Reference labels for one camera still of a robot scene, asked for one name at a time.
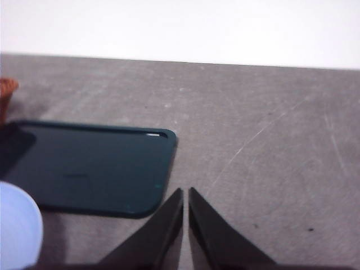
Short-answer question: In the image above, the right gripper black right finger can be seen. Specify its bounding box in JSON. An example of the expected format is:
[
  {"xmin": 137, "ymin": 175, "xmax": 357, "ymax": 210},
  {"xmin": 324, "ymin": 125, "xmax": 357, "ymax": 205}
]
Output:
[{"xmin": 187, "ymin": 187, "xmax": 278, "ymax": 267}]

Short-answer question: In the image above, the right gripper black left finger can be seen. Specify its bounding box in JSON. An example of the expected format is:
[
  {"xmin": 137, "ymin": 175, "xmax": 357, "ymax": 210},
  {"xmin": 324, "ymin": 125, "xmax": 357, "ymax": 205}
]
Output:
[{"xmin": 97, "ymin": 187, "xmax": 185, "ymax": 267}]

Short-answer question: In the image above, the blue round plate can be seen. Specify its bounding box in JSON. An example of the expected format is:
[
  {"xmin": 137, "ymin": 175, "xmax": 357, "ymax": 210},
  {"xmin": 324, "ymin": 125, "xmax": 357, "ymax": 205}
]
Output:
[{"xmin": 0, "ymin": 181, "xmax": 44, "ymax": 268}]

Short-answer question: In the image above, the brown wicker basket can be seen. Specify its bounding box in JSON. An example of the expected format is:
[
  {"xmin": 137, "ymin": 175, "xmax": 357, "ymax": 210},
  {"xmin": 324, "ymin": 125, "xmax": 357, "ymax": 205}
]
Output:
[{"xmin": 0, "ymin": 78, "xmax": 20, "ymax": 127}]

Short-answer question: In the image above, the dark green flat tray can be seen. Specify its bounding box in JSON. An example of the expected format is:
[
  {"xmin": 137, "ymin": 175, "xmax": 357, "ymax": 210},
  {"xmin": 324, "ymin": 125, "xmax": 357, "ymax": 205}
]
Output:
[{"xmin": 0, "ymin": 120, "xmax": 178, "ymax": 219}]

